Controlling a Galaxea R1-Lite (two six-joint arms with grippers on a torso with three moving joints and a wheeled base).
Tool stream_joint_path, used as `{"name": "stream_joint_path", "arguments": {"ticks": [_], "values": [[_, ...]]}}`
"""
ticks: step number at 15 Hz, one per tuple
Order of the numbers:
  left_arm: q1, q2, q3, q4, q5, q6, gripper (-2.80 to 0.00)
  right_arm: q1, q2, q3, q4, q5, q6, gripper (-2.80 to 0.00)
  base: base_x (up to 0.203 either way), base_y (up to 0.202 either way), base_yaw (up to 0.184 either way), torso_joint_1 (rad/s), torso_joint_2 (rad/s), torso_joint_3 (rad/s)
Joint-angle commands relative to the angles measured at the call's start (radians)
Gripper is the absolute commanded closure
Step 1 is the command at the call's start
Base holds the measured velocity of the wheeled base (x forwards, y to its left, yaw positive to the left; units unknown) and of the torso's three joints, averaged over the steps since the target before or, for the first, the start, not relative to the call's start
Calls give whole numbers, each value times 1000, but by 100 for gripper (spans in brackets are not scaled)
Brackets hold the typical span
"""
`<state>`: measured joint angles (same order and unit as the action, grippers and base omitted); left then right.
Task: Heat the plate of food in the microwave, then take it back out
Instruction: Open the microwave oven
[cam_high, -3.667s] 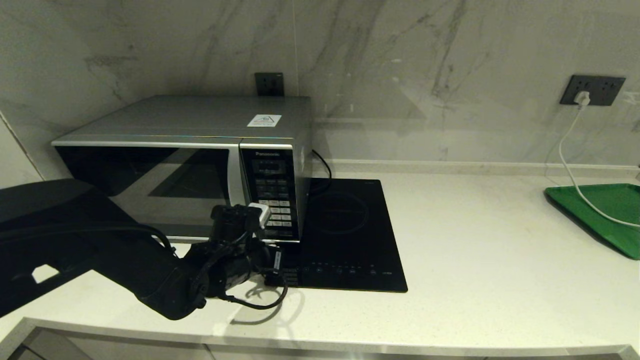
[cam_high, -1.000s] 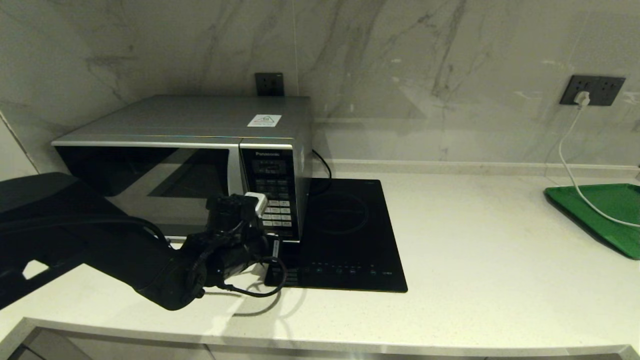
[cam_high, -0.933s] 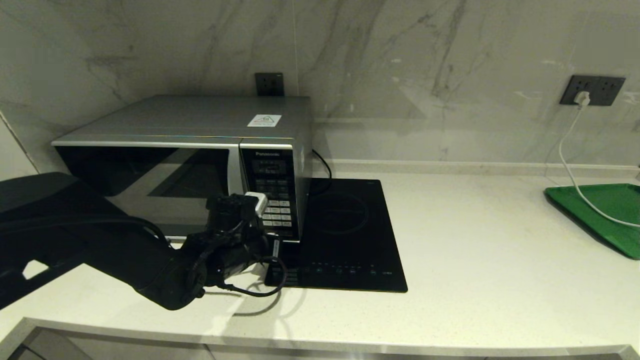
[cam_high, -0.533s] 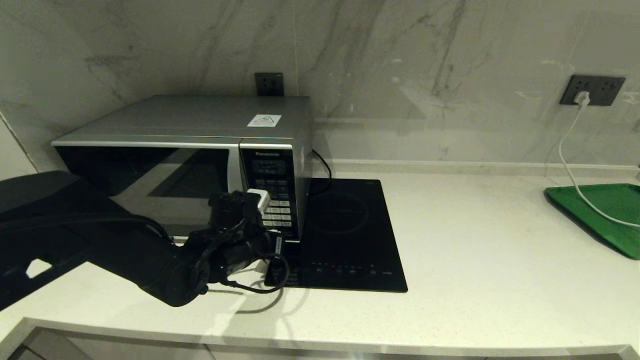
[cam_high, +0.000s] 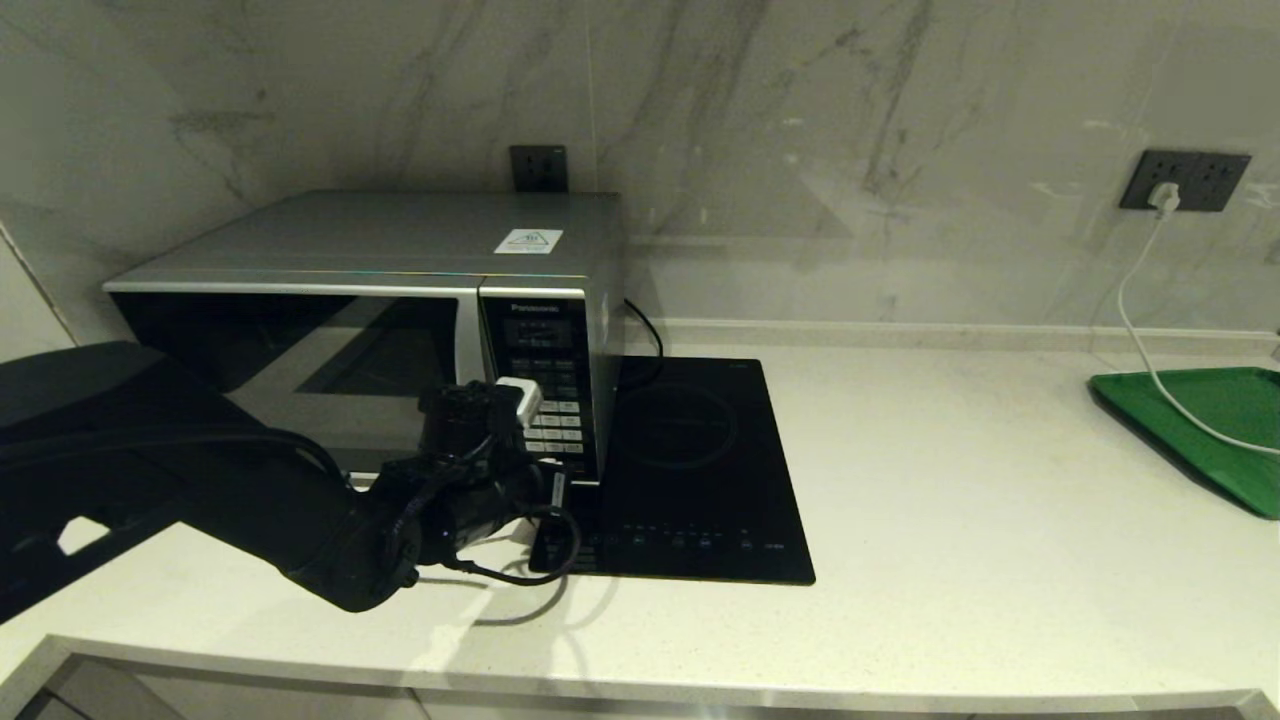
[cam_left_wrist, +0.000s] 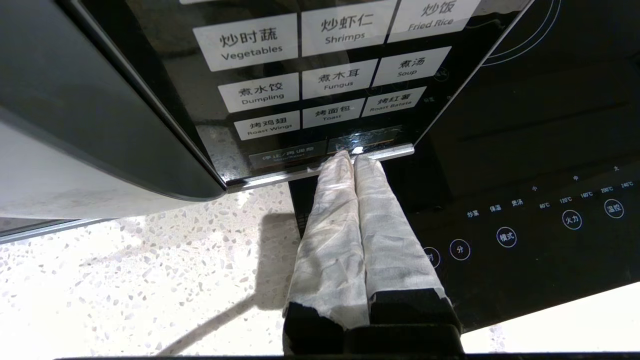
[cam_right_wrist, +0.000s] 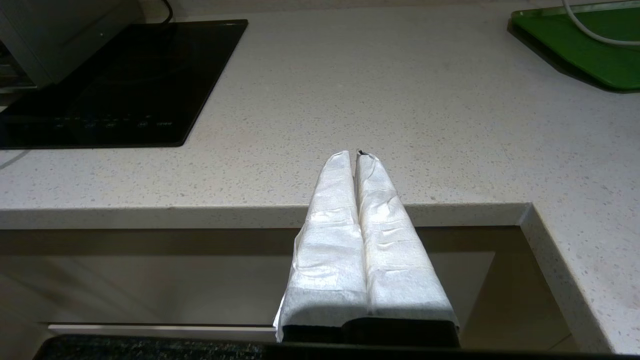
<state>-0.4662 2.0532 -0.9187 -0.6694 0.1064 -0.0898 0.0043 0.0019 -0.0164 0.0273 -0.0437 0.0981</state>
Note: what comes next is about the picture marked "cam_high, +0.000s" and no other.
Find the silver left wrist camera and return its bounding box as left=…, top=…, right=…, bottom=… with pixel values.
left=495, top=378, right=545, bottom=431

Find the dark glass microwave door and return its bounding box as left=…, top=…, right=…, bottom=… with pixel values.
left=105, top=285, right=513, bottom=481

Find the small dark wall socket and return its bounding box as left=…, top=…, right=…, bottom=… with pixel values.
left=509, top=144, right=569, bottom=193

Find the white charger cable with plug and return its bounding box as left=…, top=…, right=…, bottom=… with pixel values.
left=1115, top=183, right=1280, bottom=458

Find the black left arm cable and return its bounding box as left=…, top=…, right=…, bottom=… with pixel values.
left=420, top=505, right=584, bottom=587

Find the green plastic tray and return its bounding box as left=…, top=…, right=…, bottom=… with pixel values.
left=1088, top=367, right=1280, bottom=521

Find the black power cord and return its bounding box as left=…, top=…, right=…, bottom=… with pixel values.
left=625, top=298, right=666, bottom=386

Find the wide dark wall socket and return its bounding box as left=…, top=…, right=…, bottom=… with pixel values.
left=1119, top=150, right=1253, bottom=213

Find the silver microwave oven body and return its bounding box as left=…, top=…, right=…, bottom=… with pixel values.
left=103, top=190, right=626, bottom=488

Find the beige cabinet front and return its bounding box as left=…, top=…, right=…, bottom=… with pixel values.
left=15, top=655, right=1251, bottom=720

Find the black induction cooktop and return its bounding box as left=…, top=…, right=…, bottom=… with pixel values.
left=528, top=356, right=817, bottom=587

